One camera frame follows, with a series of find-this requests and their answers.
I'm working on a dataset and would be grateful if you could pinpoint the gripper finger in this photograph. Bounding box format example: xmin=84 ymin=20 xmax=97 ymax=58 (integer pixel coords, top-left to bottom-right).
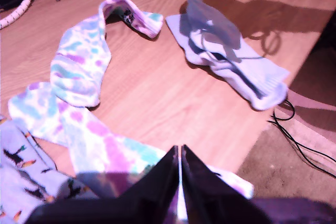
xmin=181 ymin=144 xmax=253 ymax=224
xmin=119 ymin=145 xmax=180 ymax=224

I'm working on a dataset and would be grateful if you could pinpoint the tie-dye Hugging Face sock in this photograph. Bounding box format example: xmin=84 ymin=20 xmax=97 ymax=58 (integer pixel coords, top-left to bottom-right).
xmin=7 ymin=81 xmax=255 ymax=200
xmin=49 ymin=0 xmax=164 ymax=108

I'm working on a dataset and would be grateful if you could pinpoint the white spiral cable wrap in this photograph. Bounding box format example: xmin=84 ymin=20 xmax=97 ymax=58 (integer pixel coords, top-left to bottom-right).
xmin=0 ymin=0 xmax=37 ymax=29

